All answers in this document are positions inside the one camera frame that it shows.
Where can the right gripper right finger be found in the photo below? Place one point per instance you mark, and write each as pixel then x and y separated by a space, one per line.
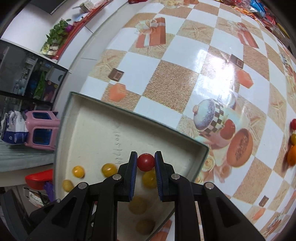
pixel 202 212

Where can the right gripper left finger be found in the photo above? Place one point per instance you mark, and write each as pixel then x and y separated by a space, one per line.
pixel 87 210

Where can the yellow cherry tomato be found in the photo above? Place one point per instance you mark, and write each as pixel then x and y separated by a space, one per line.
pixel 78 172

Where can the red cherry tomato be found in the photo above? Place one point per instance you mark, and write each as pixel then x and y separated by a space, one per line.
pixel 145 162
pixel 293 124

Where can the green-brown round fruit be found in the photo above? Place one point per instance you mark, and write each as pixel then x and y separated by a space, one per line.
pixel 138 205

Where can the olive green round fruit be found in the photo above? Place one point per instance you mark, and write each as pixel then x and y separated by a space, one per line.
pixel 145 226

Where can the red plastic stool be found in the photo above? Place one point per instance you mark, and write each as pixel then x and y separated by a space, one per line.
pixel 37 181

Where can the shallow cardboard box tray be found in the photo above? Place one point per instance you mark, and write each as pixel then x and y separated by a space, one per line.
pixel 94 133

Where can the large orange tangerine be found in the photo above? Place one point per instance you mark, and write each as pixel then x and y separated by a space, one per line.
pixel 291 156

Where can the pink plastic stool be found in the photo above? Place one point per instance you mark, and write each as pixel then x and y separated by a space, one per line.
pixel 43 127

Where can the white plastic bag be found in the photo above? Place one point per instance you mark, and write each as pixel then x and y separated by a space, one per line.
pixel 13 128

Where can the dark glass cabinet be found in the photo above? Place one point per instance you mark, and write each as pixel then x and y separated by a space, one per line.
pixel 28 81

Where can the checkered patterned tablecloth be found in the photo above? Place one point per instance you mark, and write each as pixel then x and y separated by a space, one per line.
pixel 218 76

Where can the green potted plant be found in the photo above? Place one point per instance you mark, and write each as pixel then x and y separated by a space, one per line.
pixel 59 33

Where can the red snack tray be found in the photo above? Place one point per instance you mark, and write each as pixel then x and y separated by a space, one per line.
pixel 256 10

